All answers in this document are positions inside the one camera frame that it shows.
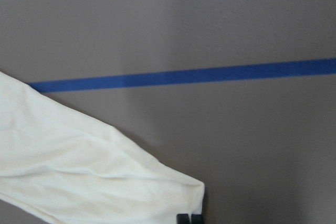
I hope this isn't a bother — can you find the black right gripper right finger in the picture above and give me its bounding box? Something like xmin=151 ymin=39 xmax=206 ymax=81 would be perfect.
xmin=191 ymin=214 xmax=204 ymax=224

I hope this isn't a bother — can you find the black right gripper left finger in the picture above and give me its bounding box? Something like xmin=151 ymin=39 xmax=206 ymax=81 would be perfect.
xmin=176 ymin=214 xmax=189 ymax=224

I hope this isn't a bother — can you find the cream long-sleeve printed shirt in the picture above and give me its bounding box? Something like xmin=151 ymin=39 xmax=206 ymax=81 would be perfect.
xmin=1 ymin=73 xmax=205 ymax=223

